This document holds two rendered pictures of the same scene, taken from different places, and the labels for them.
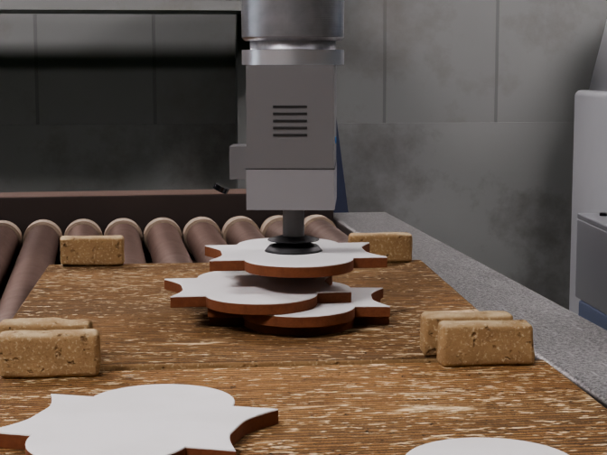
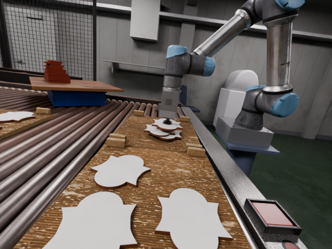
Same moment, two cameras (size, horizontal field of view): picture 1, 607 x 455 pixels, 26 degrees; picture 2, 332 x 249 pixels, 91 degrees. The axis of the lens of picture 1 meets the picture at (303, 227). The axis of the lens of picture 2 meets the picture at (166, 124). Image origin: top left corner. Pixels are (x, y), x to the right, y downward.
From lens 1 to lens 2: 0.30 m
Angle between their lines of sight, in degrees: 11
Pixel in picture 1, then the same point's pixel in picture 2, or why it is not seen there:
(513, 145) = (210, 94)
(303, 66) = (172, 92)
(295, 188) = (168, 113)
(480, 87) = (207, 85)
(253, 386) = (150, 156)
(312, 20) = (175, 84)
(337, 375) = (167, 154)
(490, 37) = (210, 78)
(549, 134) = (216, 93)
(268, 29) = (167, 84)
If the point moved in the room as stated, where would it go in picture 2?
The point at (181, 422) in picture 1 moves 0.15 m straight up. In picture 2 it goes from (129, 171) to (133, 112)
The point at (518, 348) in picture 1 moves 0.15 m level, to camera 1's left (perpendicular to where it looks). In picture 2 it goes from (202, 154) to (157, 146)
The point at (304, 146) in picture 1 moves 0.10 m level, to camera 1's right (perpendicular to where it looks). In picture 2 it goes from (170, 106) to (196, 110)
